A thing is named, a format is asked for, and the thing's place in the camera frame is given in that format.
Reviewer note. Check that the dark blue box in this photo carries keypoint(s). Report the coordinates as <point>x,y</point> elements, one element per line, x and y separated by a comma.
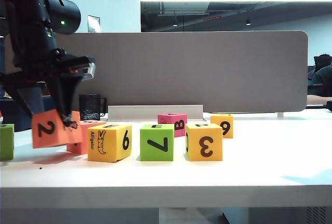
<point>15,120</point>

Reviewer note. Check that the orange block 2 Queen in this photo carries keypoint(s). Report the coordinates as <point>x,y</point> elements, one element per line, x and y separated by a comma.
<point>49,130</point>

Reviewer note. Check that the white partition foot bracket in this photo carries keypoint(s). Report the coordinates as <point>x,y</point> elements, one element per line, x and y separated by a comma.
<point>280,115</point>

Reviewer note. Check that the person in dark green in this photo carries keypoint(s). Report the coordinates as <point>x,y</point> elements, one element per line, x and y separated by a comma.
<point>324,81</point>

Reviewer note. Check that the brown desk partition panel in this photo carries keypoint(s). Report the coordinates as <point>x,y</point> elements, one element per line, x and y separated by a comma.
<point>181,73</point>

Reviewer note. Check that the black mug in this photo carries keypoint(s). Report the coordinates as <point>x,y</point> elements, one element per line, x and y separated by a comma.
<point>89,104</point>

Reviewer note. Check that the yellow block 6 Alligator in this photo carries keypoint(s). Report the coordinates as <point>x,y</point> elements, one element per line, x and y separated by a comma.
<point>111,143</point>

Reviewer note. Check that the yellow block with 9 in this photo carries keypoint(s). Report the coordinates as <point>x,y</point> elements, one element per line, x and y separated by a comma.
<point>227,126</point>

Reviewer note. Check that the silver wall plate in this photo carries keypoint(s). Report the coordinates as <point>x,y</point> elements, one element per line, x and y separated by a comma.
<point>94,24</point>

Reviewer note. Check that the small red white object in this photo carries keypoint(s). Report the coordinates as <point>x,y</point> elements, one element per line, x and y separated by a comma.
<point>1,116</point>

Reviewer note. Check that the black round desk object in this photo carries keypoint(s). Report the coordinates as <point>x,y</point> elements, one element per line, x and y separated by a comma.
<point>329,106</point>

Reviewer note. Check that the red LED sign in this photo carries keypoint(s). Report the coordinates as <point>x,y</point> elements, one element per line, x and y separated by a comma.
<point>212,18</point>

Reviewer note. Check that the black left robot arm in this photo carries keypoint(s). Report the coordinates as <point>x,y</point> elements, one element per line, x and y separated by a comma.
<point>31,27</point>

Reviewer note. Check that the green foam block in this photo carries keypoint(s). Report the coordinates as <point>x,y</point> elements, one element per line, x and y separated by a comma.
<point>6,143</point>

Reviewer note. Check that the yellow block 3 and T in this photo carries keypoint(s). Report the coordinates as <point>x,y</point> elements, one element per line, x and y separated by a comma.
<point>205,143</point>

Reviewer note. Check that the green block 7 Nest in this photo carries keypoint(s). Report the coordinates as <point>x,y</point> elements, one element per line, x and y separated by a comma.
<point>155,143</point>

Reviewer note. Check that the pink block with B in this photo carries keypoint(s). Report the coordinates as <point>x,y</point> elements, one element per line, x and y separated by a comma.
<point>166,118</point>

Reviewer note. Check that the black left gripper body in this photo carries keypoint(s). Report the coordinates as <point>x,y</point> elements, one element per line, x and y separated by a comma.
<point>39,68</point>

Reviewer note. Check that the black office chair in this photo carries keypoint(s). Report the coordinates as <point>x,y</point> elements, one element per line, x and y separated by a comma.
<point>317,62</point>

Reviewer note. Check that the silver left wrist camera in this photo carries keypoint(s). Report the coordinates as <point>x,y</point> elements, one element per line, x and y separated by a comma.
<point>90,71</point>

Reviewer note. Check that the orange block X F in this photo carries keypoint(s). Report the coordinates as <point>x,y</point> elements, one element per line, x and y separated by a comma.
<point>84,138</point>

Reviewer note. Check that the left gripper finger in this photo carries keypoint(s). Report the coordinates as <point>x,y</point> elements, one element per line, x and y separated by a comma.
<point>29,99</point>
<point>64,91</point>

